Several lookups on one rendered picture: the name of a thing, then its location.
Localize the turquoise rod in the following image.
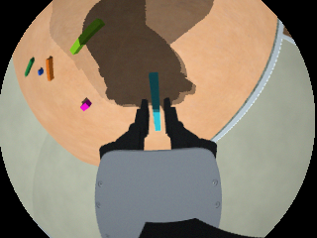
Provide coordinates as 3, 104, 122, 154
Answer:
149, 72, 160, 131

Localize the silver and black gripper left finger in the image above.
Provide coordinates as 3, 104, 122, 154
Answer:
99, 99, 150, 161

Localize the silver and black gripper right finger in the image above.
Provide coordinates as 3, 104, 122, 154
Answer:
164, 98, 217, 159

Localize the orange rod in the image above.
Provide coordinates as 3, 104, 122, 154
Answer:
46, 58, 54, 81

